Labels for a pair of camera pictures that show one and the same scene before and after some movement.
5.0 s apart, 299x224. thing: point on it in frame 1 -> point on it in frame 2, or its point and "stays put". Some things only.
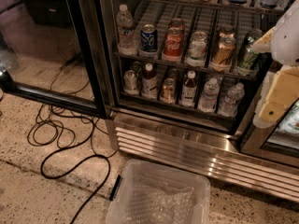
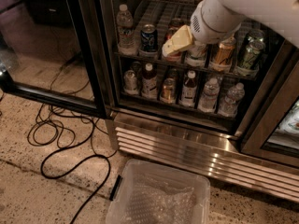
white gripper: x=286 y=44 -> x=199 y=27
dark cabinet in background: x=47 y=5 stays put
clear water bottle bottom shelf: x=209 y=97 stays put
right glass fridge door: x=278 y=142 stays put
